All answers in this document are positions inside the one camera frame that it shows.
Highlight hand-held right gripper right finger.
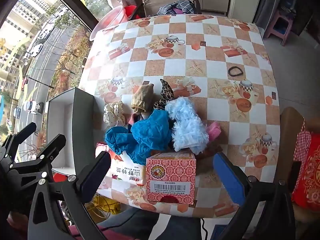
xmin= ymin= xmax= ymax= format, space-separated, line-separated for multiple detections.
xmin=212 ymin=152 xmax=298 ymax=240

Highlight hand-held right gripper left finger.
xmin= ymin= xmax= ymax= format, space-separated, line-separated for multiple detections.
xmin=27 ymin=150 xmax=112 ymax=240

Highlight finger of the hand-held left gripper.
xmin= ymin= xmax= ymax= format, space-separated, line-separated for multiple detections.
xmin=0 ymin=122 xmax=37 ymax=165
xmin=9 ymin=134 xmax=67 ymax=178

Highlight grey cardboard box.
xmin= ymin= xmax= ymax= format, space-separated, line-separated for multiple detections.
xmin=46 ymin=87 xmax=96 ymax=171

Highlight pink sponge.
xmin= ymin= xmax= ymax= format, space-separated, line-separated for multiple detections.
xmin=205 ymin=121 xmax=222 ymax=142

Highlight light blue fluffy sock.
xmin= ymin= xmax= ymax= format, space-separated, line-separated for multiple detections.
xmin=165 ymin=97 xmax=209 ymax=155

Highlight cream polka dot scrunchie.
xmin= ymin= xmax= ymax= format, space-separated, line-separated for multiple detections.
xmin=104 ymin=101 xmax=126 ymax=127

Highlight blue crinkled cloth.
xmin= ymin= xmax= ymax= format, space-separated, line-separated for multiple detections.
xmin=105 ymin=109 xmax=172 ymax=164

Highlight tan knit sock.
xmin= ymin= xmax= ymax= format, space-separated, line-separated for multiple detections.
xmin=131 ymin=83 xmax=154 ymax=114

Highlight leopard print scrunchie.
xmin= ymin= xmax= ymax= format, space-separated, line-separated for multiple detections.
xmin=153 ymin=79 xmax=175 ymax=110

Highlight floral tissue pack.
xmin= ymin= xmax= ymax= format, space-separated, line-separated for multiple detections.
xmin=96 ymin=142 xmax=148 ymax=195

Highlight person's maroon top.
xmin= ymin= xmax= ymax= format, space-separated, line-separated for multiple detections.
xmin=67 ymin=224 xmax=140 ymax=240

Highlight red patterned carton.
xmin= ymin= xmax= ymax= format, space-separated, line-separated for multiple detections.
xmin=145 ymin=152 xmax=197 ymax=204

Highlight person's grey pants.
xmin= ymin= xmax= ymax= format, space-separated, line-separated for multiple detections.
xmin=96 ymin=207 xmax=173 ymax=240

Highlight brown armchair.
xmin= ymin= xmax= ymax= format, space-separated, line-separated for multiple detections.
xmin=280 ymin=107 xmax=320 ymax=230

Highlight red embroidered cushion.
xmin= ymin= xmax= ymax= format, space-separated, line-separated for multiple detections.
xmin=291 ymin=132 xmax=320 ymax=212

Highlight red gingham cloth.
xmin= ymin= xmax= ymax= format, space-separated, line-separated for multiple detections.
xmin=293 ymin=121 xmax=312 ymax=180

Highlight checkered printed tablecloth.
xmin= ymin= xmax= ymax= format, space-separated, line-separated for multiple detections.
xmin=79 ymin=14 xmax=280 ymax=218

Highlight pink plastic basin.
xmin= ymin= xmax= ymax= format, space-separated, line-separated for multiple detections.
xmin=89 ymin=6 xmax=128 ymax=42

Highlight pink plastic stool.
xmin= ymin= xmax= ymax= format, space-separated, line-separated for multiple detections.
xmin=263 ymin=10 xmax=294 ymax=46

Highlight dark plaid cloth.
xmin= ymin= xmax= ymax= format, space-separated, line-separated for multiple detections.
xmin=157 ymin=2 xmax=198 ymax=16

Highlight yellow cable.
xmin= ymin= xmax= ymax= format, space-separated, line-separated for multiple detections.
xmin=86 ymin=194 xmax=122 ymax=218

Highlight black cable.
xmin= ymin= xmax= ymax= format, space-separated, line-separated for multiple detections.
xmin=200 ymin=217 xmax=208 ymax=240

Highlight black hair tie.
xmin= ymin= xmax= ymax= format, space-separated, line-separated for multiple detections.
xmin=227 ymin=66 xmax=244 ymax=77

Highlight dark window frame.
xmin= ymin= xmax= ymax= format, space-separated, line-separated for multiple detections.
xmin=37 ymin=0 xmax=100 ymax=30

